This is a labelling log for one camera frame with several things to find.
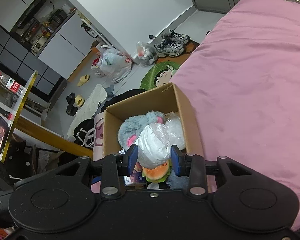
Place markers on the black white tote bag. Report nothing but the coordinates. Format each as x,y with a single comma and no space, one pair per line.
84,134

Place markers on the white cloth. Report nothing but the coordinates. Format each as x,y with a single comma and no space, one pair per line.
153,146

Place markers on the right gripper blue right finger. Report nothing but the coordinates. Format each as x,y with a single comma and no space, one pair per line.
178,161

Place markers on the yellow slipper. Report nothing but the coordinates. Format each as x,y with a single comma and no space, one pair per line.
83,79
79,101

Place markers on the blue tissue pack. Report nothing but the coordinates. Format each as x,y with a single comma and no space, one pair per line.
136,179

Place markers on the black clothes pile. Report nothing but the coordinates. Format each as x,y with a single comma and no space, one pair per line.
121,97

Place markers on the white kitchen cabinet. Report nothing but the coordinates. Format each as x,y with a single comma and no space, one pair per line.
67,47

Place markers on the pink bear laptop bag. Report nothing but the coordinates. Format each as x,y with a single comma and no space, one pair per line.
98,137

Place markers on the white round table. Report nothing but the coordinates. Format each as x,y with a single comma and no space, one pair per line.
14,113

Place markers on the white floor towel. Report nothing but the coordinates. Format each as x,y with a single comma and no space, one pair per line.
88,109

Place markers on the plastic water bottle red label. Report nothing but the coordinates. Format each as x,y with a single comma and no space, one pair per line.
11,84

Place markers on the denim elephant toy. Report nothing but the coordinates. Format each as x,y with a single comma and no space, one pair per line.
176,182

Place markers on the yellow slipper far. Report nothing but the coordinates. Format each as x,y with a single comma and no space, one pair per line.
83,79

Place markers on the black slipper pair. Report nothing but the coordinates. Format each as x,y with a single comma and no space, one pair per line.
71,108

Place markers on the white plastic shopping bag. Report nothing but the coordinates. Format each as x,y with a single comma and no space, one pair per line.
114,64

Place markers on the spray bottle on rack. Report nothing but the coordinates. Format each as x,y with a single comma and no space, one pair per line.
89,30

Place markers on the clear small trash bag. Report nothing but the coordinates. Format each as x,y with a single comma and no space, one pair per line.
147,54

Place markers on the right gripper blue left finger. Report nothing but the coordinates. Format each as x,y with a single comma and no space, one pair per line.
129,160

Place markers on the green leaf cartoon rug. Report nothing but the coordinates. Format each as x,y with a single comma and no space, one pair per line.
160,74

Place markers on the pink bed sheet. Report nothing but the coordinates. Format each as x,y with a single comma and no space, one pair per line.
238,94

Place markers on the clear bubble wrap bag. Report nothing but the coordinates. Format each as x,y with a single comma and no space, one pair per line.
174,130

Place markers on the fluffy blue-grey plush toy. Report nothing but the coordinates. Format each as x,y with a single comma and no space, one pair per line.
131,128

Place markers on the yellow slipper near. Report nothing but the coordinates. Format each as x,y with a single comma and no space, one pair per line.
79,101

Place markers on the brown cardboard box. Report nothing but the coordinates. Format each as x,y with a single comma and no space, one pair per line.
165,99

